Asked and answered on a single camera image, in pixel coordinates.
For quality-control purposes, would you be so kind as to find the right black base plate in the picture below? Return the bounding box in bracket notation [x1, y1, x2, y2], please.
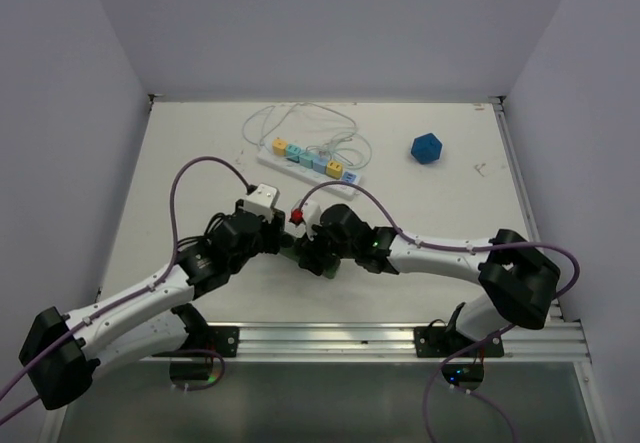
[413, 319, 505, 358]

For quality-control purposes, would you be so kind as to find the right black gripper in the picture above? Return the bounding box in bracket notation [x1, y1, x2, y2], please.
[295, 217, 358, 275]

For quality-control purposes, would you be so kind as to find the aluminium right side rail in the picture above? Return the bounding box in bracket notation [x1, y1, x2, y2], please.
[489, 95, 566, 322]

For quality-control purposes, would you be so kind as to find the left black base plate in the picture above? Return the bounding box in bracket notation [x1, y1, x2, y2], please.
[154, 325, 240, 358]

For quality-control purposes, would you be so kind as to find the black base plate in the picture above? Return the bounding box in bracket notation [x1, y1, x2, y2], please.
[154, 325, 240, 358]
[413, 319, 505, 358]

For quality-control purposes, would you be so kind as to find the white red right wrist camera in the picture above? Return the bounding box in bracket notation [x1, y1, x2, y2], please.
[289, 200, 322, 240]

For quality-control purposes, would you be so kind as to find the light blue plug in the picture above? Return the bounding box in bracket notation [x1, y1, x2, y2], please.
[298, 152, 315, 169]

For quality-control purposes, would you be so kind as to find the teal plug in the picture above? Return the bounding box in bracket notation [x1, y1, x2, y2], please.
[285, 144, 302, 163]

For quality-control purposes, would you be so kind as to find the yellow plug right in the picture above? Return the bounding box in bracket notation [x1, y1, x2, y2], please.
[325, 160, 343, 179]

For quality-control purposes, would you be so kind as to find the blue plug adapter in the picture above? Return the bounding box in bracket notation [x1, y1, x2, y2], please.
[410, 133, 443, 164]

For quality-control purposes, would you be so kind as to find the green power strip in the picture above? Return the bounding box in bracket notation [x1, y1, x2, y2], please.
[279, 233, 338, 279]

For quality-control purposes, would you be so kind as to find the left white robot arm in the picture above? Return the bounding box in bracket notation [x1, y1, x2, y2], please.
[19, 198, 285, 410]

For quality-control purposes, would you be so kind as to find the white power strip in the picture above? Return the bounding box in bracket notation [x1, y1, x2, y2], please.
[256, 148, 359, 201]

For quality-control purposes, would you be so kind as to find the aluminium rail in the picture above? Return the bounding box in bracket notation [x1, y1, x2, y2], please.
[64, 320, 594, 364]
[489, 95, 566, 322]

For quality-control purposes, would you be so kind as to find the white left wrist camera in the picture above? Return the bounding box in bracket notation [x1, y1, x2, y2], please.
[243, 183, 280, 223]

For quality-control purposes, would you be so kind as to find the aluminium front rail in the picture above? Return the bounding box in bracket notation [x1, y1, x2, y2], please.
[64, 320, 594, 364]

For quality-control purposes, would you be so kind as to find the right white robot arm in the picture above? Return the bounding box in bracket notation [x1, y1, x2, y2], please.
[291, 202, 560, 356]

